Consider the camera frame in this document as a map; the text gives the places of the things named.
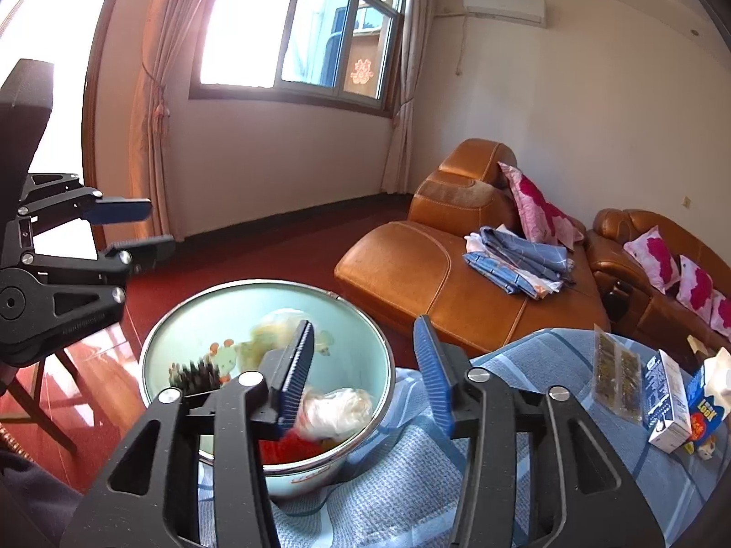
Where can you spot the orange leather three-seat sofa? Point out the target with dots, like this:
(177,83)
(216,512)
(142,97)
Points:
(639,308)

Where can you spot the blue tissue box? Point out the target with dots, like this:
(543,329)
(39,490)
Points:
(708,411)

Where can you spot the folded white blue printed cloth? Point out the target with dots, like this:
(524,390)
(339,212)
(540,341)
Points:
(502,279)

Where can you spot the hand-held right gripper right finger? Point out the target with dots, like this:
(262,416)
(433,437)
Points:
(437,377)

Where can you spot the pink window curtain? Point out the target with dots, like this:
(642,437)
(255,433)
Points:
(165,97)

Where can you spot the dark grey knitted cloth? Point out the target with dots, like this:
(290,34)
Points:
(197,377)

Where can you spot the beige window curtain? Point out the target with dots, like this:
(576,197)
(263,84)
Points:
(408,97)

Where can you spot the light blue cartoon bin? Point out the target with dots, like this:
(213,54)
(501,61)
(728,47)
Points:
(188,331)

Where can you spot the wooden chair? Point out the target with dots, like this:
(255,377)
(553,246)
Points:
(34,405)

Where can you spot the white blue carton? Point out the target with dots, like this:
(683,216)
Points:
(668,405)

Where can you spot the long pink floral pillow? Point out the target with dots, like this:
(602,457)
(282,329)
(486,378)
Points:
(537,211)

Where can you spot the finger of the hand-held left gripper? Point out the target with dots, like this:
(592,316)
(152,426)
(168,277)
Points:
(123,210)
(145,251)

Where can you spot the red printed plastic bag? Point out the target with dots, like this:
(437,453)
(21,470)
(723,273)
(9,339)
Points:
(291,446)

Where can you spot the clear packet with dark contents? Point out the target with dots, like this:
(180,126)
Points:
(619,377)

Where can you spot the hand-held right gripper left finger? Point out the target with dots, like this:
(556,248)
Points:
(297,377)

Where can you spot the pink floral cushion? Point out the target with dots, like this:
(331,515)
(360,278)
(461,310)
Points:
(722,311)
(695,284)
(654,260)

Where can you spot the blue plaid tablecloth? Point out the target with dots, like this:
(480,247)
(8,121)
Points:
(571,377)

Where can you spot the white air conditioner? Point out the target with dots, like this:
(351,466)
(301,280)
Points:
(505,7)

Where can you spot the person's dark clothing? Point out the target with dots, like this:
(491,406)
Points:
(28,502)

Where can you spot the white wrapper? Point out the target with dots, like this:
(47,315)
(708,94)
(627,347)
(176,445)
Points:
(337,408)

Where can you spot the orange leather chaise sofa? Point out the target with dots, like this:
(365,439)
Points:
(400,274)

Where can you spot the air conditioner pipe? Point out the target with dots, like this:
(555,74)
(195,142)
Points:
(460,45)

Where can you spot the sliding glass window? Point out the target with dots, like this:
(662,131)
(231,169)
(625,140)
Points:
(320,28)

